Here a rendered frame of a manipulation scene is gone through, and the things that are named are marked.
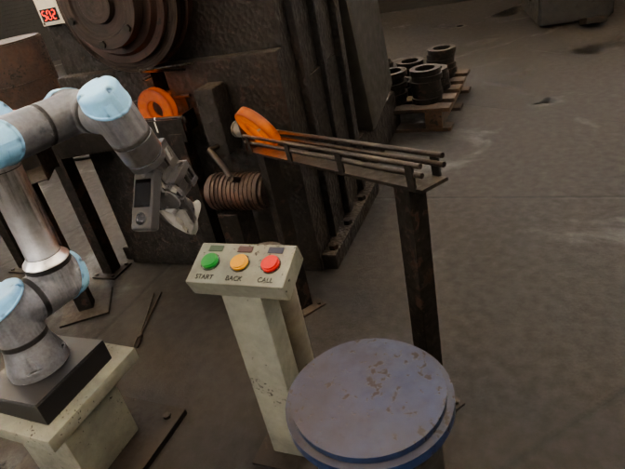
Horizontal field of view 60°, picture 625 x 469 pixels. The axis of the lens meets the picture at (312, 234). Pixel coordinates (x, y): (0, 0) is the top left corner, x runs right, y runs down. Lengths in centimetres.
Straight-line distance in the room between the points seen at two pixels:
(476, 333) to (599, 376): 36
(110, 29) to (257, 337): 113
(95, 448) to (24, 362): 31
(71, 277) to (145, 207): 54
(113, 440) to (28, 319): 44
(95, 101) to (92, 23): 104
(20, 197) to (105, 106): 54
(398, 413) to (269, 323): 36
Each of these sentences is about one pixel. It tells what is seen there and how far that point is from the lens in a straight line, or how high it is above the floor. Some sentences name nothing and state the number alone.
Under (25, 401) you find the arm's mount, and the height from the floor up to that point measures 37.
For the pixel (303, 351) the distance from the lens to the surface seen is 149.
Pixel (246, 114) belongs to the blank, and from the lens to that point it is 160.
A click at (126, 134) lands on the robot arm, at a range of 97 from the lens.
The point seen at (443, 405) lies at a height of 43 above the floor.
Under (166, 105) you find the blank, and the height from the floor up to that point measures 75.
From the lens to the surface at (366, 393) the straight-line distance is 105.
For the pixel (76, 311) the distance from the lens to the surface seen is 247.
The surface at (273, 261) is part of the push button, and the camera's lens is 113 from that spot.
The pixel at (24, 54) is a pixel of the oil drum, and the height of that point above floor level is 78.
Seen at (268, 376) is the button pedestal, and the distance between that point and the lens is 133.
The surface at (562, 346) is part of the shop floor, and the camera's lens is 178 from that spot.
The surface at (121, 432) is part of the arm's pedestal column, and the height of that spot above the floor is 7.
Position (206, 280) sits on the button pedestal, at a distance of 119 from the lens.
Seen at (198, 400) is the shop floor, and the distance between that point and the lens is 179.
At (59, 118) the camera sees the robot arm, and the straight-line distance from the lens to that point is 101.
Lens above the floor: 119
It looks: 29 degrees down
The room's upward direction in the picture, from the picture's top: 12 degrees counter-clockwise
